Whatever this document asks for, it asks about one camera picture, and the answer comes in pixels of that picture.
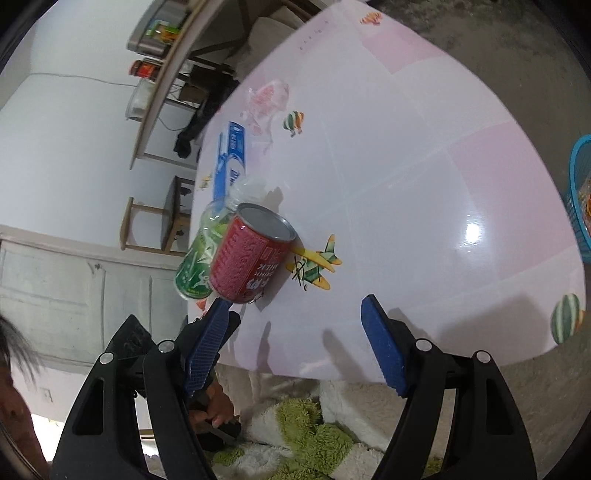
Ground red drink can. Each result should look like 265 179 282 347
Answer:
209 202 297 304

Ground clear plastic container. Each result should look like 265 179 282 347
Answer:
124 79 158 121

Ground white wall cable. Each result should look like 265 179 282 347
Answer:
28 70 139 90

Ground person's left hand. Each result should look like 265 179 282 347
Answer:
188 382 237 433

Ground beige sack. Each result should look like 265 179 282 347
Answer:
245 4 319 61

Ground clear plastic bag red print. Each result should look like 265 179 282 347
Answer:
244 79 291 139

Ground pink printed tablecloth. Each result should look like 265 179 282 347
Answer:
187 0 587 381

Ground red snack bag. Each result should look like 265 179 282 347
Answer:
577 178 591 232

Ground wooden chair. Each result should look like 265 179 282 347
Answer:
119 175 197 257

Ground black clothes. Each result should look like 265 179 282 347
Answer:
173 65 241 160

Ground wooden shelf table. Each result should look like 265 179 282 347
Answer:
129 0 259 169

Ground green label plastic bottle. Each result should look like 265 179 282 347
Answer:
174 178 278 301

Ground red label jar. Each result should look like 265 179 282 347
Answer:
129 59 163 80

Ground blue white carton box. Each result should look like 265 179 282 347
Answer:
213 121 247 197

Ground person's head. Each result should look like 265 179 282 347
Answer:
0 314 49 480

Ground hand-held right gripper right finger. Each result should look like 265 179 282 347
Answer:
360 294 539 480

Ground blue plastic basket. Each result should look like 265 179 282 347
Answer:
564 135 591 264

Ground white panelled door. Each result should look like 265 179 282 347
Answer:
0 225 191 370

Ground green white fuzzy robe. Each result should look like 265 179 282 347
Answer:
143 364 444 480

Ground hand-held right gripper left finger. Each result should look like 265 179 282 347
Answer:
48 299 232 480

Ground grey rice cooker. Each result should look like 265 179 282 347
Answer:
127 0 195 56

